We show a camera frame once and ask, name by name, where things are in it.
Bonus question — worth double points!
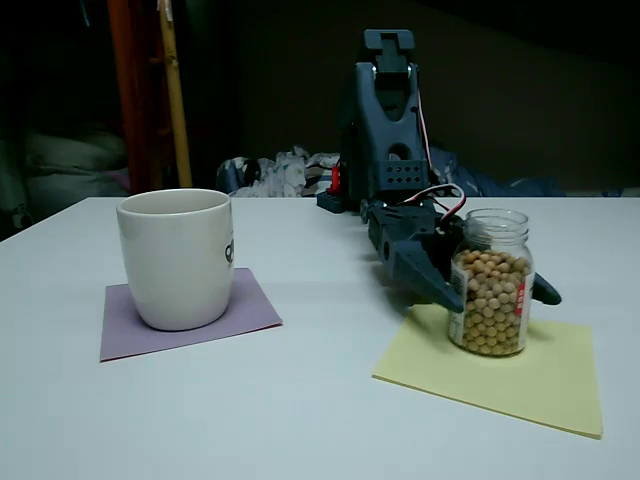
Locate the glass jar of beans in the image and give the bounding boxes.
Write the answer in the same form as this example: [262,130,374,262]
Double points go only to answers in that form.
[448,208,536,358]

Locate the red connector block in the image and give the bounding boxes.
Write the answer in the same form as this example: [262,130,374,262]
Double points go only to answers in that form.
[329,159,346,196]

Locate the yellow paper square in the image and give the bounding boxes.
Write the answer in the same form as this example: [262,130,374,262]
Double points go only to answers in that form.
[371,302,604,441]

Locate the patterned bed sheet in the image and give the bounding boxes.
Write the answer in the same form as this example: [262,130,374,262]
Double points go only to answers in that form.
[215,144,640,199]

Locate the purple paper square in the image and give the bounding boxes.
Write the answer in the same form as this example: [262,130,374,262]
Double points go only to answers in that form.
[99,267,284,364]

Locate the white ceramic mug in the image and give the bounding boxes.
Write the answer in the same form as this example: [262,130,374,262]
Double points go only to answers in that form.
[115,188,235,332]

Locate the yellow bamboo pole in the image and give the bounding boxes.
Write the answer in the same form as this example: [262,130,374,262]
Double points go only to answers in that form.
[158,0,194,189]

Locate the grey pillow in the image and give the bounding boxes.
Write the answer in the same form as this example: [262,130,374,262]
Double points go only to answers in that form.
[0,129,131,236]

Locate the red white servo cable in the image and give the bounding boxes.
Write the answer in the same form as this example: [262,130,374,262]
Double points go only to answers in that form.
[399,64,469,229]

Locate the reddish wooden post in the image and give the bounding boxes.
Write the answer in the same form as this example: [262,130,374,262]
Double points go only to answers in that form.
[107,0,166,196]

